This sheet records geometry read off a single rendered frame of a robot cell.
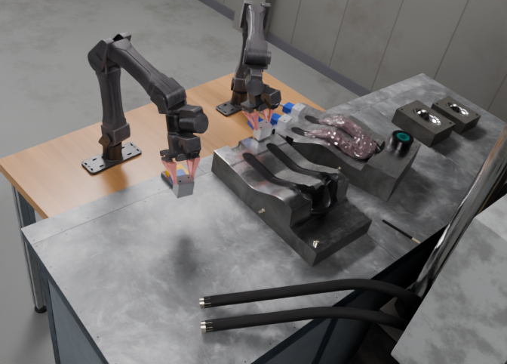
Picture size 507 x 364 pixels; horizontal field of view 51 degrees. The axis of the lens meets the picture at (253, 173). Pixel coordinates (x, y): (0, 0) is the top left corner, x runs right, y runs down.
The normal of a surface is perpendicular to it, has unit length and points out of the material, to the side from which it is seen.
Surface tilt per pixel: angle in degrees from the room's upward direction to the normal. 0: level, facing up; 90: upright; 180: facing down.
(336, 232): 0
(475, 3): 90
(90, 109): 0
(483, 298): 90
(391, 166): 0
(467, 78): 90
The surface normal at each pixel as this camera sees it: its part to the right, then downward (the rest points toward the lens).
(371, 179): -0.53, 0.48
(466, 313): -0.76, 0.33
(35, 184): 0.16, -0.75
